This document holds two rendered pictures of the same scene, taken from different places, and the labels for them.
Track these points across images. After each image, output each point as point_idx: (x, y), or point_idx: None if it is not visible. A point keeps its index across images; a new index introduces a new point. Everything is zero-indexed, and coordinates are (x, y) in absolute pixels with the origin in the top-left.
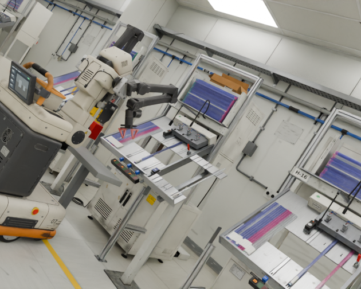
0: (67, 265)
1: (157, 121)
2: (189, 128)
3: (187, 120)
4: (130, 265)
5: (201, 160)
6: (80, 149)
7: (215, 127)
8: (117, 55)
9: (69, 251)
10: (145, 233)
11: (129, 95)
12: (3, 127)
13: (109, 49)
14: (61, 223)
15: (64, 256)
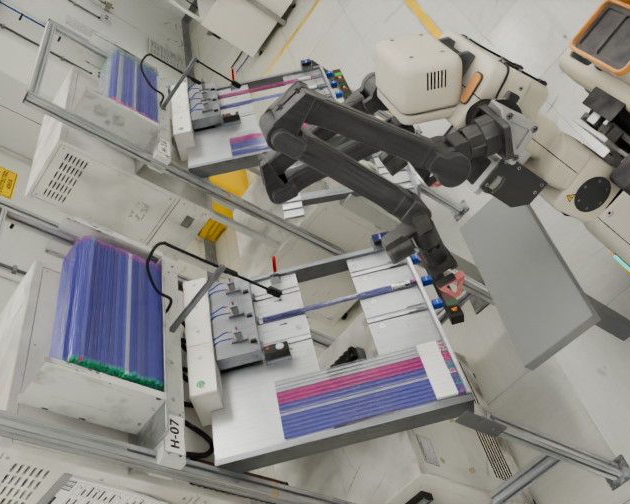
0: (581, 226)
1: (260, 434)
2: (216, 334)
3: (198, 358)
4: (473, 262)
5: (287, 201)
6: (543, 290)
7: (170, 284)
8: (414, 37)
9: (579, 274)
10: None
11: None
12: None
13: (427, 54)
14: (600, 373)
15: (588, 248)
